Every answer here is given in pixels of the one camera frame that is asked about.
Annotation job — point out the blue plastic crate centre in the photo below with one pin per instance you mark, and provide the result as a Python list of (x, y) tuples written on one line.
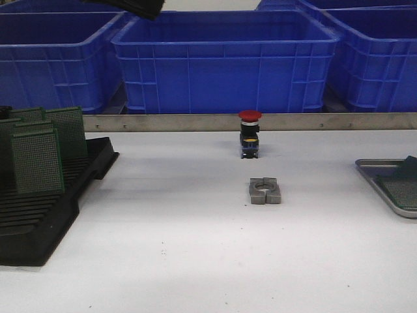
[(225, 62)]

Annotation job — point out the grey split clamp block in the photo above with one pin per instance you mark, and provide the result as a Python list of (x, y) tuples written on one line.
[(264, 190)]

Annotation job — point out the green perforated circuit board front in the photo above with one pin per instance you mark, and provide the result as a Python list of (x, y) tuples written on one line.
[(407, 169)]

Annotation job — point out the blue crate far left back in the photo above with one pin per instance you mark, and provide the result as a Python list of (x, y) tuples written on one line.
[(40, 6)]

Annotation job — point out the silver metal tray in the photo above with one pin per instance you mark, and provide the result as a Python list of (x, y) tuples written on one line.
[(370, 169)]

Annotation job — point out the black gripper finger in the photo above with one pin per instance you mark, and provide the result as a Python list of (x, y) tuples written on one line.
[(148, 9)]

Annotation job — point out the blue plastic crate left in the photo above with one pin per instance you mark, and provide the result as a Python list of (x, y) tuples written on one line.
[(60, 59)]

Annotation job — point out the red emergency stop button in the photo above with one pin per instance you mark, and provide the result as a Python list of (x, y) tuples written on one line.
[(249, 127)]

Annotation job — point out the blue crate far right back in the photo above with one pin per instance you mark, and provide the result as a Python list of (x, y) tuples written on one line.
[(331, 4)]

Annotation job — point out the blue plastic crate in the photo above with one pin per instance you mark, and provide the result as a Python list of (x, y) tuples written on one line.
[(225, 62), (374, 65), (60, 59)]

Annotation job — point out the blue plastic crate right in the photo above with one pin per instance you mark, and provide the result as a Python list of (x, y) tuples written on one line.
[(374, 65)]

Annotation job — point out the black slotted board rack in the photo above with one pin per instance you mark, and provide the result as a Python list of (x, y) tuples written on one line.
[(32, 225)]

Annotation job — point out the stainless steel table rail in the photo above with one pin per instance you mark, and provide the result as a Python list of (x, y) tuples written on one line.
[(231, 122)]

